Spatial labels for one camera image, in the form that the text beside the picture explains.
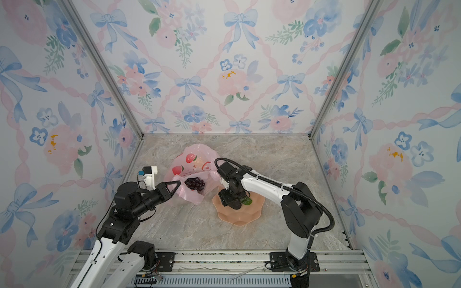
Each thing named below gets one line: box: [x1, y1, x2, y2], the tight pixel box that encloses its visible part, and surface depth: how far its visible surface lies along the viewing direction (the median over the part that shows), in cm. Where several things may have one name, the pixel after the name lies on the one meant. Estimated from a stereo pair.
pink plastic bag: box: [164, 143, 221, 206], surface depth 94 cm
